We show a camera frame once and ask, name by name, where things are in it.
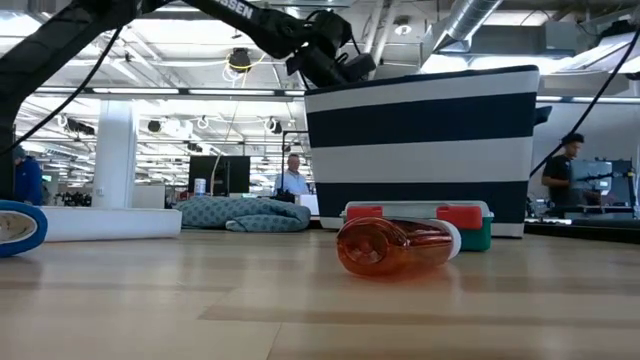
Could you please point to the navy white striped fabric basket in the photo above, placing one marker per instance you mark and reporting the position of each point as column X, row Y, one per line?
column 425, row 115

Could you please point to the pink tape roll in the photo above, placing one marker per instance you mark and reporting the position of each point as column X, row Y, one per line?
column 395, row 250

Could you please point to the green first aid kit box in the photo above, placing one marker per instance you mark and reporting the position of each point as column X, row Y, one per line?
column 475, row 237

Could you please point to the blue white pill organizer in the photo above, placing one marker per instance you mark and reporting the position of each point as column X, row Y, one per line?
column 110, row 224

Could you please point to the blue tape roll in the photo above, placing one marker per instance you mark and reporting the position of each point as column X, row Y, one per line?
column 37, row 220

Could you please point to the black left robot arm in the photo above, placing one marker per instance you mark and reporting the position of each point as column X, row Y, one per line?
column 50, row 40

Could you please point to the black hanging dome device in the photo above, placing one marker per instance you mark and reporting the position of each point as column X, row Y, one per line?
column 240, row 59

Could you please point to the person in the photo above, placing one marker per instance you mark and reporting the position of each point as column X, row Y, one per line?
column 27, row 180
column 292, row 182
column 560, row 175

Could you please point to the black computer monitor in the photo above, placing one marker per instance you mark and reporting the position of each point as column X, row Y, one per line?
column 235, row 175

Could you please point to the white box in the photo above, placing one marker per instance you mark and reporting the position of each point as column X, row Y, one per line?
column 310, row 204

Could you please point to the teal patterned cloth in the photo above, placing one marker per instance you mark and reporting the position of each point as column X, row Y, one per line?
column 240, row 212

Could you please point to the small white cup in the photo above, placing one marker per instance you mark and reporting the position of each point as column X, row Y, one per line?
column 200, row 187

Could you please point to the long linear light fixture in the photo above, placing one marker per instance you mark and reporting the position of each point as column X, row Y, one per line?
column 135, row 91

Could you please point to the white low partition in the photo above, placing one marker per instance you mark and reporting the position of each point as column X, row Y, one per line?
column 148, row 197

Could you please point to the white structural column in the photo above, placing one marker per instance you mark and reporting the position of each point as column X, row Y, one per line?
column 115, row 160

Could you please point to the background robot workstation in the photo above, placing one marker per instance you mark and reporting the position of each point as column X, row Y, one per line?
column 595, row 172

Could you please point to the green exit sign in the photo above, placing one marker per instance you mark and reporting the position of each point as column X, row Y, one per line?
column 47, row 178

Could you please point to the thin black metal frame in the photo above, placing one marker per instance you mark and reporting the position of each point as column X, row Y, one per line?
column 295, row 132

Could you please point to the silver smooth air duct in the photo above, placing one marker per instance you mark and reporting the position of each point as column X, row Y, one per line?
column 465, row 20

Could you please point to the black aluminium table frame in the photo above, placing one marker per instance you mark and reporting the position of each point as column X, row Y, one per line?
column 590, row 232

